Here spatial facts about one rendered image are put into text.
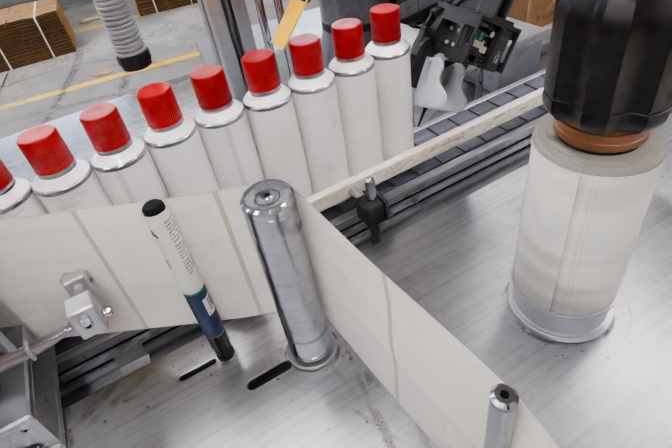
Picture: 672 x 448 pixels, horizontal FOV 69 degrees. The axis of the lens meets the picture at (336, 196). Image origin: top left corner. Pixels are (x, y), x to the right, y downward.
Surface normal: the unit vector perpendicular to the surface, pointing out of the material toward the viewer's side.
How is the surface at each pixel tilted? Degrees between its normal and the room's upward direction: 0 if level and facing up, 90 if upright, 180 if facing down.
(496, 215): 0
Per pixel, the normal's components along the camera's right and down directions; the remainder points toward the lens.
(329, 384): -0.14, -0.76
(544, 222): -0.84, 0.45
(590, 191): -0.40, 0.63
